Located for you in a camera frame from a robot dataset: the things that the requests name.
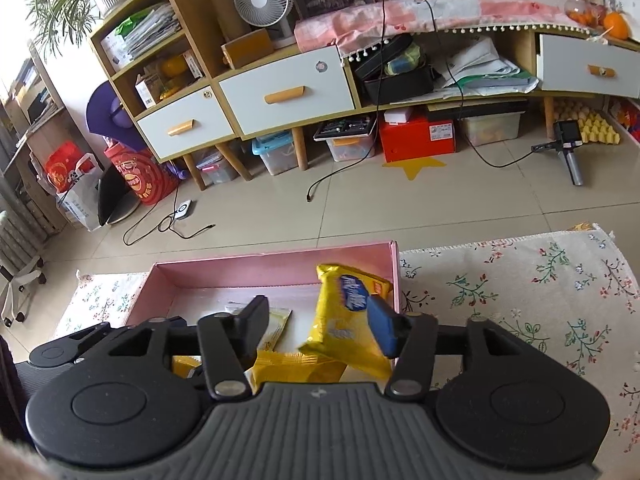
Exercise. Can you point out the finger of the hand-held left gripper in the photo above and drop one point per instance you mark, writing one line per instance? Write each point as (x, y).
(60, 350)

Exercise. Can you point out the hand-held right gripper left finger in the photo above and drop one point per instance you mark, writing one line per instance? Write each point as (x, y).
(252, 325)

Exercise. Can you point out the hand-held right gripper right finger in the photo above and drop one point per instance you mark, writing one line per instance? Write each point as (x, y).
(382, 325)

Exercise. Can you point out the yellow snack packet blue label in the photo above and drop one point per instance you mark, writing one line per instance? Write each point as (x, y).
(340, 330)

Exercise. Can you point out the pink white cardboard box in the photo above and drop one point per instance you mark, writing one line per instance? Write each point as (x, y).
(225, 272)

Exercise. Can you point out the white orange snack packet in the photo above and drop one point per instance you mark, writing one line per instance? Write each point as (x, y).
(277, 320)

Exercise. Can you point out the yellow ridged snack packet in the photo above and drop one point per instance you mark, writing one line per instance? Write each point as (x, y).
(295, 366)

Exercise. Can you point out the orange brown snack packet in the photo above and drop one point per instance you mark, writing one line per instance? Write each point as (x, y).
(185, 365)

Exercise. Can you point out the white office chair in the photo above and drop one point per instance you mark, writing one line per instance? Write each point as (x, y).
(17, 275)

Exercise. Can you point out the white power adapter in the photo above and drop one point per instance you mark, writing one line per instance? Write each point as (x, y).
(183, 210)

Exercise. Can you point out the floral table cloth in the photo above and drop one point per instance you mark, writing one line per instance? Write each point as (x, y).
(525, 285)

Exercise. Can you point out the white paper bag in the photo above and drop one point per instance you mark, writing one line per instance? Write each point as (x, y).
(82, 200)

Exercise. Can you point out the clear storage box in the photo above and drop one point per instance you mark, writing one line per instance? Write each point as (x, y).
(217, 167)

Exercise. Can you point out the yellow star floor sticker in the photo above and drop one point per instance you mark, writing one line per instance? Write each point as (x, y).
(415, 166)

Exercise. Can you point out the clear box blue lid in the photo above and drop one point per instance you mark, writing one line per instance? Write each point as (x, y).
(275, 152)

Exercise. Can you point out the clear box orange latch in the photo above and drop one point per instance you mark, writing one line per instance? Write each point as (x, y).
(350, 149)

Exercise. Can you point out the red plastic bag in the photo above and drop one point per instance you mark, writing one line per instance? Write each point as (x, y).
(62, 167)

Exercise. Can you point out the red printed gift bag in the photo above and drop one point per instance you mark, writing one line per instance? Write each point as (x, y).
(145, 175)

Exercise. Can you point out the red cardboard box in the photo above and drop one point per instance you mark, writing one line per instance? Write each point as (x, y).
(415, 142)

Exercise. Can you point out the black tool tray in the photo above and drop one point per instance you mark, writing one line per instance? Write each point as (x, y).
(345, 127)

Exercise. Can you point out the small white box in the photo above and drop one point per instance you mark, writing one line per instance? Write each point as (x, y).
(397, 116)

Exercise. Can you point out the small white drawer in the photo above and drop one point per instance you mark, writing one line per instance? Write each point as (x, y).
(185, 125)

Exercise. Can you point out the clear plastic bin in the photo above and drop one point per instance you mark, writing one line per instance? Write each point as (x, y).
(490, 130)

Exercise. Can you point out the wide white drawer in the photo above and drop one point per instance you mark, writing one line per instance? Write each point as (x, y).
(285, 90)

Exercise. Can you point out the black storage case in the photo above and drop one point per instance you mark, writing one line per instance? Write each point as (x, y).
(400, 87)

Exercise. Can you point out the purple hat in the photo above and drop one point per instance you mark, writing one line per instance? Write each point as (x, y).
(102, 115)

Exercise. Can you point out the white carton box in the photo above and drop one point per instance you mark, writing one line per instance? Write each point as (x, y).
(147, 90)

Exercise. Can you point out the black handheld device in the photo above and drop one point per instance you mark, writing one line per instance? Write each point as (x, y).
(567, 135)

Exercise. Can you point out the white orange carton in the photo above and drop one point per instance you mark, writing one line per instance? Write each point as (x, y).
(194, 66)

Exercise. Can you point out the green blue pouch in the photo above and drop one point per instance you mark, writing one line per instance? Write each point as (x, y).
(405, 60)

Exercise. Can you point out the yellow round item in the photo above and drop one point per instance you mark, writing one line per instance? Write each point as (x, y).
(174, 67)

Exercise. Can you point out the pile of white papers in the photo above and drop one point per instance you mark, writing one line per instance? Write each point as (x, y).
(480, 70)

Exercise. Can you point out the yellow egg tray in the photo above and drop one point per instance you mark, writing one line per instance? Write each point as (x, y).
(597, 127)

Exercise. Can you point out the stack of paper envelopes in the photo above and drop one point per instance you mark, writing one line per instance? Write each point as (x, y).
(150, 30)

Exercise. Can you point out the brown cardboard box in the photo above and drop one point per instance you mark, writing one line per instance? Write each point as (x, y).
(225, 12)

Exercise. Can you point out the wooden cabinet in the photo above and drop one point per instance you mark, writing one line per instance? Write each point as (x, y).
(200, 15)

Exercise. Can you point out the red toy box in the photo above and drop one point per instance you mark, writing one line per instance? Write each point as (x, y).
(627, 120)

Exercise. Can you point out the pink floral cloth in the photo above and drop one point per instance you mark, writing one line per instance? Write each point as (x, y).
(450, 10)

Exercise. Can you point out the open white drawer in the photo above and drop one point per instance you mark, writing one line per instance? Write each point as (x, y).
(575, 65)

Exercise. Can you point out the white desk fan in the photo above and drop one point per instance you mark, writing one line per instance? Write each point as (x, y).
(262, 0)

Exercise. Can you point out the clear bag of small oranges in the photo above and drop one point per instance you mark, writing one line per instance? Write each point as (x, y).
(582, 10)

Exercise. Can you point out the large orange fruit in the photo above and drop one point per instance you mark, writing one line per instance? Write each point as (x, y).
(615, 26)

